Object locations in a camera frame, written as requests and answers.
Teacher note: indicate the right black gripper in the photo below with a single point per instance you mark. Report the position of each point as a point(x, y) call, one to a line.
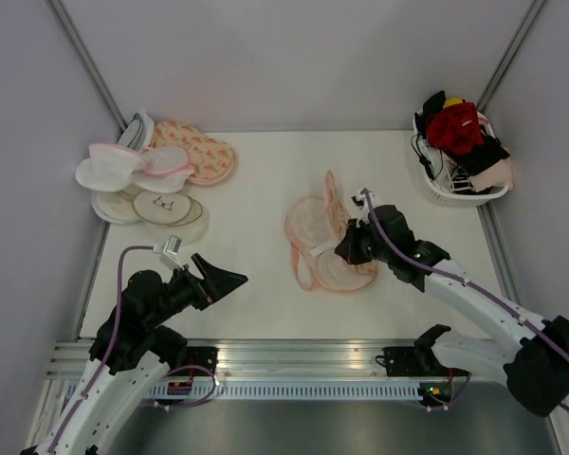
point(348, 245)

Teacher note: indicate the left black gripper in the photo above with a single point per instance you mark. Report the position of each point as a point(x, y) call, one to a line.
point(216, 283)

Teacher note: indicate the peach floral mesh laundry bag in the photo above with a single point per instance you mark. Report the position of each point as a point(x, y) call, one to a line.
point(314, 226)

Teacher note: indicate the red bra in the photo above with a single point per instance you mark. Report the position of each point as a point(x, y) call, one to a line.
point(455, 129)

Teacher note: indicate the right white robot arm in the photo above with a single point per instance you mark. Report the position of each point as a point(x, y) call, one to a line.
point(526, 353)

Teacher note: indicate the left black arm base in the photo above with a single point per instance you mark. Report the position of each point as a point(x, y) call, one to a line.
point(200, 361)

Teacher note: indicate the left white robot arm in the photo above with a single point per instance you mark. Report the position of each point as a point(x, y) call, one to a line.
point(132, 350)

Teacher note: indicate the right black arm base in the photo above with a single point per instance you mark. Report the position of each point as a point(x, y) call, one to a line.
point(402, 361)

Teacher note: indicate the white plastic laundry basket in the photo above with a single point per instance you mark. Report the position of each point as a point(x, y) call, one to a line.
point(442, 181)

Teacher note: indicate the beige bag with bra print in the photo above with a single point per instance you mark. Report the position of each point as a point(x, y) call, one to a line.
point(166, 210)

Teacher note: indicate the cream round mesh bag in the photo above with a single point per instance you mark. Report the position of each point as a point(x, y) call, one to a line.
point(113, 208)

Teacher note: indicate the pink bra in basket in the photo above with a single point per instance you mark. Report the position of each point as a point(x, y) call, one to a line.
point(498, 175)

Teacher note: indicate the black bra in basket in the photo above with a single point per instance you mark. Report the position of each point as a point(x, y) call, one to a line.
point(481, 157)

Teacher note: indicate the white pink-trimmed mesh bag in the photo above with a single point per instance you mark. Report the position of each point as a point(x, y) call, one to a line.
point(109, 167)

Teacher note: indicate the white blue-trimmed mesh bag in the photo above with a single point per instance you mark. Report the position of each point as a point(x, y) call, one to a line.
point(138, 133)

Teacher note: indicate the yellow garment in basket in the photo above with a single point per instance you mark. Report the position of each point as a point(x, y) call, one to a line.
point(453, 101)

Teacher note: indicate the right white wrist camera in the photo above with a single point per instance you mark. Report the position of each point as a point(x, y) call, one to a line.
point(366, 202)

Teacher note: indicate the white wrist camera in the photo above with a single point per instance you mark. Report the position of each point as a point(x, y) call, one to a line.
point(168, 252)
point(366, 202)

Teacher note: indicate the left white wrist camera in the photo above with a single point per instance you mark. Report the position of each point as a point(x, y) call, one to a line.
point(168, 252)

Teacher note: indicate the aluminium mounting rail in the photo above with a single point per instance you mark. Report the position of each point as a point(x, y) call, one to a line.
point(353, 360)

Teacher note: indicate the white slotted cable duct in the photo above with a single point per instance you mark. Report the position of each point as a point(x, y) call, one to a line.
point(296, 391)

